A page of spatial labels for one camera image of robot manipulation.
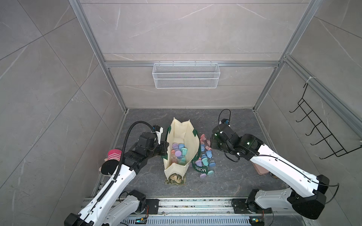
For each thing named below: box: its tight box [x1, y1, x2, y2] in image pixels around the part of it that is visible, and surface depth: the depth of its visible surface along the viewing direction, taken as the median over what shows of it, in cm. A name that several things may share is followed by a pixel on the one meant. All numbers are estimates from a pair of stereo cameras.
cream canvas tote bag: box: [161, 117, 208, 181], surface depth 83 cm
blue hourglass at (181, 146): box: [178, 143, 185, 151], surface depth 97 cm
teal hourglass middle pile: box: [201, 157, 209, 167], surface depth 89 cm
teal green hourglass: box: [179, 147, 189, 166], surface depth 90 cm
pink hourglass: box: [170, 149, 178, 164], surface depth 90 cm
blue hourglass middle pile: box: [205, 150, 213, 159], surface depth 92 cm
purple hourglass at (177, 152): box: [172, 142, 182, 158], surface depth 89 cm
